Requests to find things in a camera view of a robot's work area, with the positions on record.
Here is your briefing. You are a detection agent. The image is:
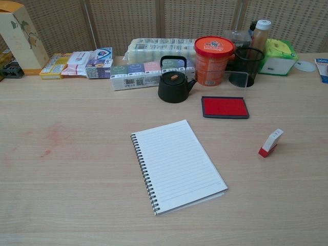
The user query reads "orange lidded tub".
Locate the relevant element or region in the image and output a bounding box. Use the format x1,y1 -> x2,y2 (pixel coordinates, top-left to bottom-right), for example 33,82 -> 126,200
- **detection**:
194,35 -> 236,87

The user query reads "juice bottle white cap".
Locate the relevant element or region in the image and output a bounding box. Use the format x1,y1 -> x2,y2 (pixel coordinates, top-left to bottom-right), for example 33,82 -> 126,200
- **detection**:
250,19 -> 272,50

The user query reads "red and white stamp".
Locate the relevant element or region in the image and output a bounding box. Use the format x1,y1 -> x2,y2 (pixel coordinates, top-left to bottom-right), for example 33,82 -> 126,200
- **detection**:
258,128 -> 284,158

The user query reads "woven folding screen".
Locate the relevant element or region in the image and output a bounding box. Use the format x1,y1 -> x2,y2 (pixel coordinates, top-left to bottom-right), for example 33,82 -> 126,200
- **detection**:
0,0 -> 328,58

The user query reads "tall beige orange gift box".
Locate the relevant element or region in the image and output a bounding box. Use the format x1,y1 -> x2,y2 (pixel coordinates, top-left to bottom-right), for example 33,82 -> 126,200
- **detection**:
0,4 -> 50,76

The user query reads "red ink pad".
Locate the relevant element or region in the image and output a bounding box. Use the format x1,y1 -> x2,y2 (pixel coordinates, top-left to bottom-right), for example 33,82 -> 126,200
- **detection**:
201,96 -> 251,120

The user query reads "clear acrylic stand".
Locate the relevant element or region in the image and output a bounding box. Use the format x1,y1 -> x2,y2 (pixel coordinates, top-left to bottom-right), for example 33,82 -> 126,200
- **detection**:
224,71 -> 250,89

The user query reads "large pale yellow tissue pack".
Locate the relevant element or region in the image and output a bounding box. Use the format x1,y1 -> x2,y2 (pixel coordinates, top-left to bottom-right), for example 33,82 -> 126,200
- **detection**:
125,37 -> 197,65

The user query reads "clear plastic clip box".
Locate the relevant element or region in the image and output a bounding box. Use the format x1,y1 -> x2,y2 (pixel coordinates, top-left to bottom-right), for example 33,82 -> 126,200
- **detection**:
222,29 -> 253,49

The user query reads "gold foil pack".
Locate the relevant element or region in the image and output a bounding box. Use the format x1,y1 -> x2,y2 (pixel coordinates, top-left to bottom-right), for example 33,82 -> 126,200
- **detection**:
0,50 -> 15,68

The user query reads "clear round lid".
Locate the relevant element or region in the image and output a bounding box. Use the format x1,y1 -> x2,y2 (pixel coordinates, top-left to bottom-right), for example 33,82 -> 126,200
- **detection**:
294,60 -> 317,73

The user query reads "pink wet wipes pack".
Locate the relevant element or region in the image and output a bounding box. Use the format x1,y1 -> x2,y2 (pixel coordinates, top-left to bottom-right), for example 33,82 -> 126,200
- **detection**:
60,50 -> 98,78

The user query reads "black metal holder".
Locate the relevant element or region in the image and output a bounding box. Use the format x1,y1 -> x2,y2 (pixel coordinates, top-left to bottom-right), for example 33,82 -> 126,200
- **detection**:
0,63 -> 25,79

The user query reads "small purple box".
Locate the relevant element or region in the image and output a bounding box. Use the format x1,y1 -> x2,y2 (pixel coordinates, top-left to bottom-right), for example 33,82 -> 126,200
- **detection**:
85,58 -> 114,79

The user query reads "dark bottle black cap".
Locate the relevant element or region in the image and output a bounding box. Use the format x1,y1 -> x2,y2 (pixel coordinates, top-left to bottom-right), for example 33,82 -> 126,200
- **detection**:
248,20 -> 258,39

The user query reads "blue blister pack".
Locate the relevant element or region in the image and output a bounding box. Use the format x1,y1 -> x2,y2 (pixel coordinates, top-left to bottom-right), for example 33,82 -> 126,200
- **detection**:
314,57 -> 328,84

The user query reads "multicolour pocket tissue pack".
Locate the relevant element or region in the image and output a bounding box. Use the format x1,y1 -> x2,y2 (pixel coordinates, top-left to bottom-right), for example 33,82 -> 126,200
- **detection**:
110,60 -> 197,92

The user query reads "yellow snack box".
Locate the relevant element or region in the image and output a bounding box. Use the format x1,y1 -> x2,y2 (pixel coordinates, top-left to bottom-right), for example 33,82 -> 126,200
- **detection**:
39,53 -> 73,80

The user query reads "black mesh pen holder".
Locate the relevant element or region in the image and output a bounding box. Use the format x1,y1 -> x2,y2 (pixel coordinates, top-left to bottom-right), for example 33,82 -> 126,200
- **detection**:
228,47 -> 265,88

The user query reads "white lined spiral notebook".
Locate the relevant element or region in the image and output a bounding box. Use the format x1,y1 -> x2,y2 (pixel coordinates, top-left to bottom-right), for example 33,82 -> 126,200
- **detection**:
130,119 -> 229,216

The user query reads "blue white carton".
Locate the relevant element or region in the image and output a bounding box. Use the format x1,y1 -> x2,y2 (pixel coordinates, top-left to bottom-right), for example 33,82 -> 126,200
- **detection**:
93,47 -> 113,62

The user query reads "green tissue box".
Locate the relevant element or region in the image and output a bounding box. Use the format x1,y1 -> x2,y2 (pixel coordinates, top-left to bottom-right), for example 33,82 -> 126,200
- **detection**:
257,38 -> 300,77

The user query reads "black teapot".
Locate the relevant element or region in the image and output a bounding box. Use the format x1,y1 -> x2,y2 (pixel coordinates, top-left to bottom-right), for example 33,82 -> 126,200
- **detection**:
157,55 -> 197,104

